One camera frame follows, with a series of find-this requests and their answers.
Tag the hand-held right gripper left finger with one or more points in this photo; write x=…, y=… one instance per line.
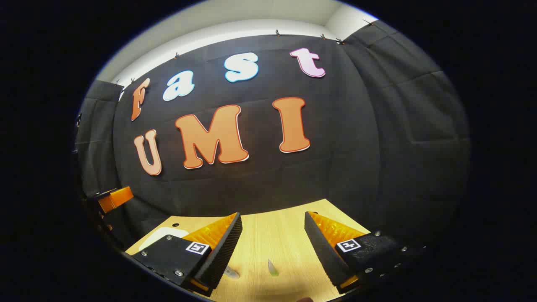
x=224, y=251

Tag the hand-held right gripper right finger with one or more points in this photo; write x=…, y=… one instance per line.
x=321, y=251

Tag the pale yellow suitcase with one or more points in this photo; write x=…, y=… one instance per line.
x=161, y=235

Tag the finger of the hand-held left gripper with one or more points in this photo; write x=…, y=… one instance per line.
x=115, y=198

